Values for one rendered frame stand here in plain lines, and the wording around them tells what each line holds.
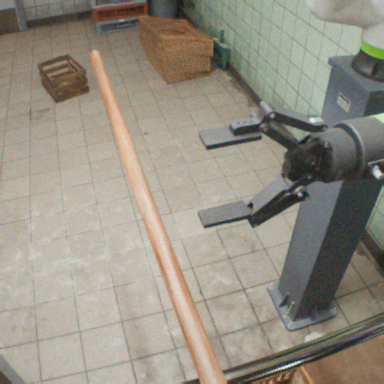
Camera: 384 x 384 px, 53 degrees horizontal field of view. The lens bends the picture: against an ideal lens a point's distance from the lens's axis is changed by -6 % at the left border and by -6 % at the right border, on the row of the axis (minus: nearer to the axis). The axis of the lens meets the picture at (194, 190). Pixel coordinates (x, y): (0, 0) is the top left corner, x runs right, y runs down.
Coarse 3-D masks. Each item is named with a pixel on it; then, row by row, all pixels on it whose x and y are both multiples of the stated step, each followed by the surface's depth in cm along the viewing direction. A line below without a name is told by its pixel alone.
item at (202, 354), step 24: (96, 72) 105; (120, 120) 86; (120, 144) 80; (144, 192) 69; (144, 216) 66; (168, 240) 62; (168, 264) 58; (168, 288) 56; (192, 312) 53; (192, 336) 50; (192, 360) 49; (216, 360) 48
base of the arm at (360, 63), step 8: (360, 48) 104; (360, 56) 103; (368, 56) 100; (352, 64) 106; (360, 64) 103; (368, 64) 101; (376, 64) 100; (360, 72) 103; (368, 72) 102; (376, 72) 102; (376, 80) 101
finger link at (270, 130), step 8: (256, 112) 49; (264, 128) 47; (272, 128) 48; (272, 136) 49; (280, 136) 49; (288, 136) 51; (280, 144) 50; (288, 144) 51; (296, 144) 51; (296, 152) 51; (304, 152) 52; (304, 160) 53; (312, 160) 53
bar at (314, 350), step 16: (368, 320) 55; (320, 336) 54; (336, 336) 53; (352, 336) 53; (368, 336) 53; (288, 352) 51; (304, 352) 51; (320, 352) 52; (336, 352) 52; (0, 368) 71; (240, 368) 50; (256, 368) 50; (272, 368) 50; (288, 368) 51
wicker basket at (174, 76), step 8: (144, 40) 346; (144, 48) 365; (152, 56) 345; (152, 64) 366; (160, 64) 328; (176, 64) 332; (160, 72) 347; (168, 72) 333; (176, 72) 337; (200, 72) 347; (208, 72) 350; (168, 80) 343; (176, 80) 342; (184, 80) 344
